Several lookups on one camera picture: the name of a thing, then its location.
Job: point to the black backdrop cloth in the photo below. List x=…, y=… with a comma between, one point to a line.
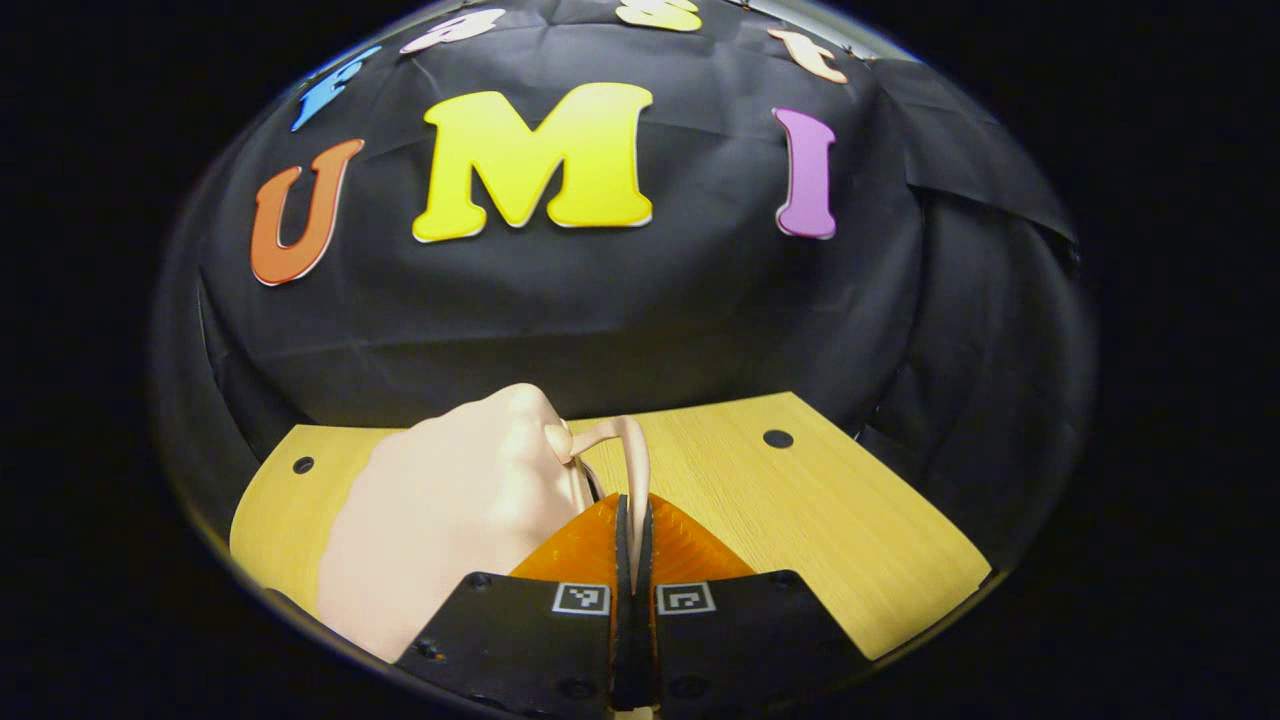
x=600, y=320

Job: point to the pink suitcase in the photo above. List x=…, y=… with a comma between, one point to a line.
x=450, y=500

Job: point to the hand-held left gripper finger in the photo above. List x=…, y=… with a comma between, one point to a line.
x=643, y=570
x=624, y=570

